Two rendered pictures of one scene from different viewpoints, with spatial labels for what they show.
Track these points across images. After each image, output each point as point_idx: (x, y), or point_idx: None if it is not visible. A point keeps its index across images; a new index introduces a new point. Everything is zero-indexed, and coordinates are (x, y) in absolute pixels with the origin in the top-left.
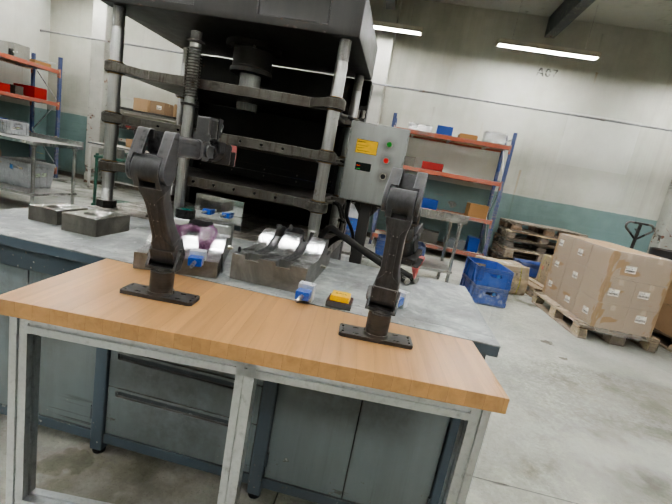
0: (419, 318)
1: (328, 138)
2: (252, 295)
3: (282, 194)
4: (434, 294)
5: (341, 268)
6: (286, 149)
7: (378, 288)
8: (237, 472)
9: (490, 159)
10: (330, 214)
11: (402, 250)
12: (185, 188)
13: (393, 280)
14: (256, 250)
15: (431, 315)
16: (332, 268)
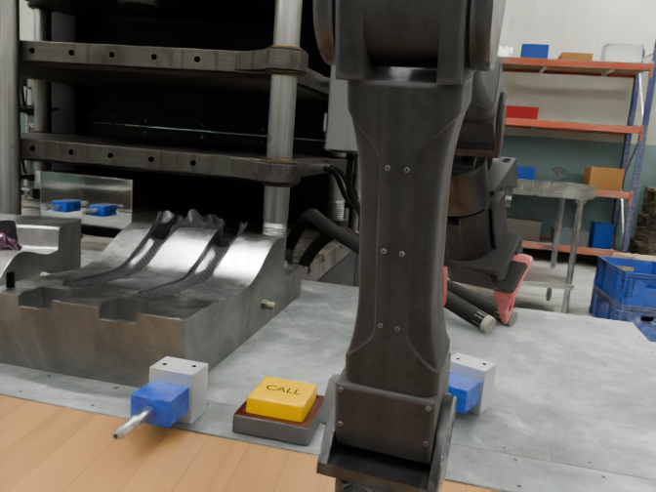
0: (533, 448)
1: (284, 20)
2: (9, 416)
3: (206, 155)
4: (562, 353)
5: (328, 304)
6: (204, 59)
7: (359, 393)
8: None
9: (617, 91)
10: (328, 194)
11: (438, 229)
12: (18, 164)
13: (415, 359)
14: (76, 278)
15: (568, 430)
16: (305, 306)
